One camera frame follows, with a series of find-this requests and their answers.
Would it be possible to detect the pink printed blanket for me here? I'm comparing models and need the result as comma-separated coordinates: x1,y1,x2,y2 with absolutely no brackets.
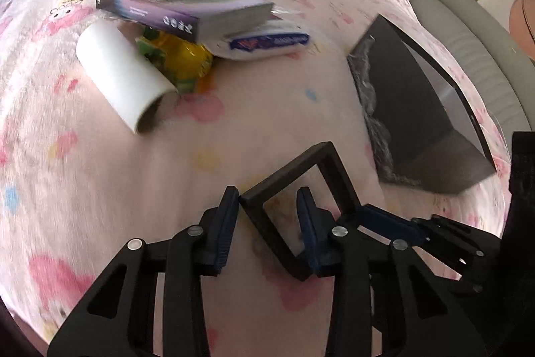
0,0,513,357

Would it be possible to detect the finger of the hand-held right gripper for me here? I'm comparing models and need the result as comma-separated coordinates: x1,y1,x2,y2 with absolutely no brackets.
422,252,488,295
358,204,502,257

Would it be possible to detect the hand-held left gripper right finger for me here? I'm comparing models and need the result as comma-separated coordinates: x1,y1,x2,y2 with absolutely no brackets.
296,186,488,357

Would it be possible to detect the large black storage box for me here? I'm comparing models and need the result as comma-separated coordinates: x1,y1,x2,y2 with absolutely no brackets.
346,14,498,194

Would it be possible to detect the white paper roll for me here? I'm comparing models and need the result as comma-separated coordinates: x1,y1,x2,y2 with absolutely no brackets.
76,22,180,134

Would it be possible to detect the beige sofa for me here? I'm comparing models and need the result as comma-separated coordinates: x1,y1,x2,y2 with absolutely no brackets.
410,0,535,132

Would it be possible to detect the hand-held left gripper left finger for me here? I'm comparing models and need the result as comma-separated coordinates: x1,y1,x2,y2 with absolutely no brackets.
47,185,240,357

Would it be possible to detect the small black square frame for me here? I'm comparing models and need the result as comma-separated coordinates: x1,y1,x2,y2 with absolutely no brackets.
239,141,361,282

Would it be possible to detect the white blue wet wipes pack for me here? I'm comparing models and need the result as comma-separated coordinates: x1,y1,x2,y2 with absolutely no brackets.
213,18,310,61

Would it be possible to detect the yellow green snack packet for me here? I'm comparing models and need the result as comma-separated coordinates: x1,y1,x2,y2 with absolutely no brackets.
136,26,214,94

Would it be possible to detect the purple box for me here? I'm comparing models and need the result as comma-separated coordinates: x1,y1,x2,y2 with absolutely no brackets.
96,0,274,42

